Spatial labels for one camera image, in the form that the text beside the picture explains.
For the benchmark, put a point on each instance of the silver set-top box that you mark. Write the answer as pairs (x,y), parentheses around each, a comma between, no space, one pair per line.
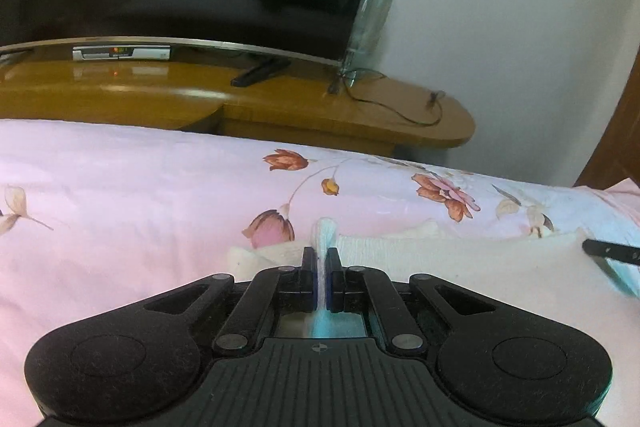
(122,53)

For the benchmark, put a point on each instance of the clear glass vase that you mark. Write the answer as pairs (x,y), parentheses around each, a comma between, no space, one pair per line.
(367,32)

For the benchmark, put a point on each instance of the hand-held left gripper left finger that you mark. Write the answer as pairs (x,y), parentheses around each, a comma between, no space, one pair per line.
(312,282)

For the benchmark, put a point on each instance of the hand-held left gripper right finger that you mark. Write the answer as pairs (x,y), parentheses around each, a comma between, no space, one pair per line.
(331,282)

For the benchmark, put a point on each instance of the pink floral bedsheet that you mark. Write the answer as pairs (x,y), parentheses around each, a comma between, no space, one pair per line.
(125,207)

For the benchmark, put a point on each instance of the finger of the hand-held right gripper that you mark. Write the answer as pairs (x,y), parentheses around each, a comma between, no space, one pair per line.
(612,252)

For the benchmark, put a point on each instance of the white knit sweater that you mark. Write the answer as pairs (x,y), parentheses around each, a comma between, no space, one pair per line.
(500,262)

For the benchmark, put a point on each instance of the wooden television cabinet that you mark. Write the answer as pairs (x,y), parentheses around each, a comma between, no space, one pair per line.
(300,107)

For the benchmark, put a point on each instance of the brown wooden door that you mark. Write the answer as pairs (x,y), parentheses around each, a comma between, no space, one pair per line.
(615,137)

